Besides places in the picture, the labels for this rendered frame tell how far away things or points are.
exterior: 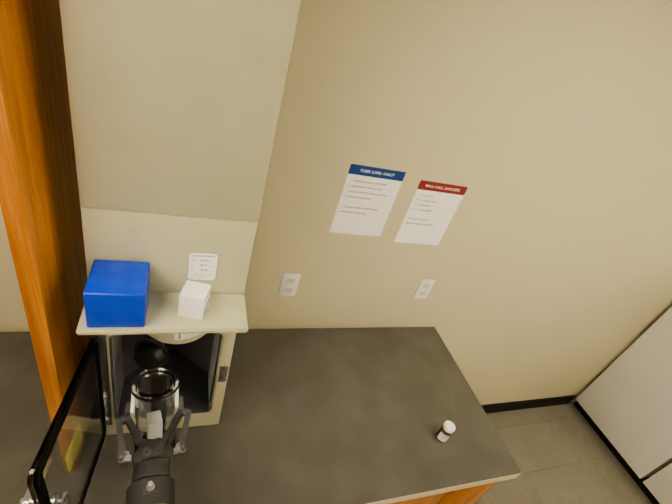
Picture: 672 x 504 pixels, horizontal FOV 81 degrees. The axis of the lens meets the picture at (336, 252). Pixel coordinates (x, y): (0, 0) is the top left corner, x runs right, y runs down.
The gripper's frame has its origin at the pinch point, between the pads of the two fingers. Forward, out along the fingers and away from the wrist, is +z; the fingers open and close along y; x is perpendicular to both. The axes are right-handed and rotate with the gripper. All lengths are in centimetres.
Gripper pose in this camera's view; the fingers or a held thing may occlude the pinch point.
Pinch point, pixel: (155, 396)
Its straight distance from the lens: 112.7
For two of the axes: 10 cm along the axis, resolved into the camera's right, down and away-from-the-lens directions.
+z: -2.9, -6.4, 7.2
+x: -2.6, 7.7, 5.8
